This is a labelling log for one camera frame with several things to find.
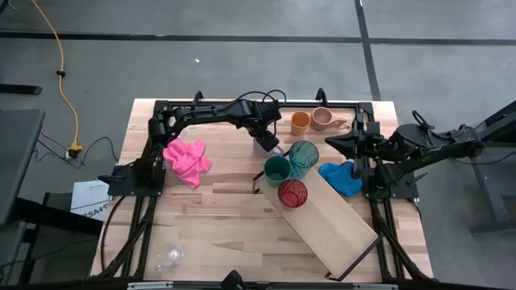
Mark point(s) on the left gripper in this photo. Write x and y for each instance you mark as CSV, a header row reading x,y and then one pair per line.
x,y
266,139

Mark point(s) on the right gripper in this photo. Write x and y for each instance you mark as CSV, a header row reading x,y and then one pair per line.
x,y
369,147

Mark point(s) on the purple mug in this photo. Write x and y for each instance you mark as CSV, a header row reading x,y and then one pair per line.
x,y
260,151

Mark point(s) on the dark green cup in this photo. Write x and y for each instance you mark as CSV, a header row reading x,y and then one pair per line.
x,y
277,171

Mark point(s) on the yellow-orange cup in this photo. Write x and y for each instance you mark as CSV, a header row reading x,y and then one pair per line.
x,y
300,123

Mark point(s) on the tall teal translucent tumbler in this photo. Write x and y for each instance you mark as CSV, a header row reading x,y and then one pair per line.
x,y
303,157

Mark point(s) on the orange-red faceted tumbler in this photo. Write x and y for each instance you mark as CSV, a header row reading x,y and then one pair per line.
x,y
292,194

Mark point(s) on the large clear glass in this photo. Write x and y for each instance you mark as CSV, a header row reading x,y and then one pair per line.
x,y
171,257

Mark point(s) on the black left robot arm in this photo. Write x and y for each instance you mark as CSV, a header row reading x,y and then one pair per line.
x,y
209,113

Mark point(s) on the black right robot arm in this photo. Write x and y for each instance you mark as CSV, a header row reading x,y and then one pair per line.
x,y
435,147

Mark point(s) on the blue cloth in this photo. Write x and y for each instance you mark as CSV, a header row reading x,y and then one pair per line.
x,y
340,179

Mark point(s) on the black clamp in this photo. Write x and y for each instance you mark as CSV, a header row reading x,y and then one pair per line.
x,y
321,96
198,97

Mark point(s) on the pink cloth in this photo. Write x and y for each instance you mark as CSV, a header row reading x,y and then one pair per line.
x,y
185,161

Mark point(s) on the dark rounded object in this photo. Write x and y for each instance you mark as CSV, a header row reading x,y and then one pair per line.
x,y
233,281

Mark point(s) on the black metal stand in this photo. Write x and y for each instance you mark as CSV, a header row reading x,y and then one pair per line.
x,y
489,193

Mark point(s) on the white printed box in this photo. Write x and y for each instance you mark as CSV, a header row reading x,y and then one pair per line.
x,y
89,199

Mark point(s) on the yellow power plug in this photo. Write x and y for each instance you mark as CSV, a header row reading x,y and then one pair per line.
x,y
75,151

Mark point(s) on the black floor strip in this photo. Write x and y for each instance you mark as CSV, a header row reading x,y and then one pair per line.
x,y
20,89

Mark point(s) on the grey desk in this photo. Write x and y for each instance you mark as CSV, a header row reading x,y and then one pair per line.
x,y
16,161

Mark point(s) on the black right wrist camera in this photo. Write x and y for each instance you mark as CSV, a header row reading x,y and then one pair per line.
x,y
373,129

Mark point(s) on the black metal table frame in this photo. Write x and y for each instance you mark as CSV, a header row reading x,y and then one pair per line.
x,y
334,104

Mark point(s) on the wooden tray with black frame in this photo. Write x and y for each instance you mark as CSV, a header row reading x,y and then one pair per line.
x,y
326,225

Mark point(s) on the silver metal bracket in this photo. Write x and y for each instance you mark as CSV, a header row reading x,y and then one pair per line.
x,y
150,286
375,287

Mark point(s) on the black furniture frame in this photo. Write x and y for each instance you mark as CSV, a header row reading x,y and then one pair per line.
x,y
60,219

